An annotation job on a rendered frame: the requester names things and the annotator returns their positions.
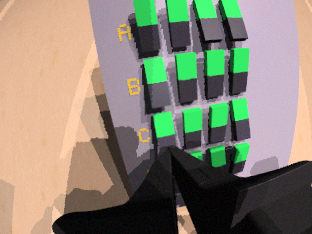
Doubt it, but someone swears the grey switch panel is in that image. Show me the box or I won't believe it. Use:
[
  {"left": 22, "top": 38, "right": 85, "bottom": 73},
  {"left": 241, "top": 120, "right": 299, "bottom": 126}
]
[{"left": 88, "top": 0, "right": 300, "bottom": 193}]

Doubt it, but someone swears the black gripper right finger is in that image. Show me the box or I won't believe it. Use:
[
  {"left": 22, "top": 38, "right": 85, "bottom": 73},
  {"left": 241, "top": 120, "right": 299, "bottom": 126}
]
[{"left": 168, "top": 145, "right": 312, "bottom": 234}]

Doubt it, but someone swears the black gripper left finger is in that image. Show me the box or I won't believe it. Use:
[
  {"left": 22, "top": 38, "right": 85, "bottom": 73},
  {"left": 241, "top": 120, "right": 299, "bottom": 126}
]
[{"left": 52, "top": 146, "right": 179, "bottom": 234}]

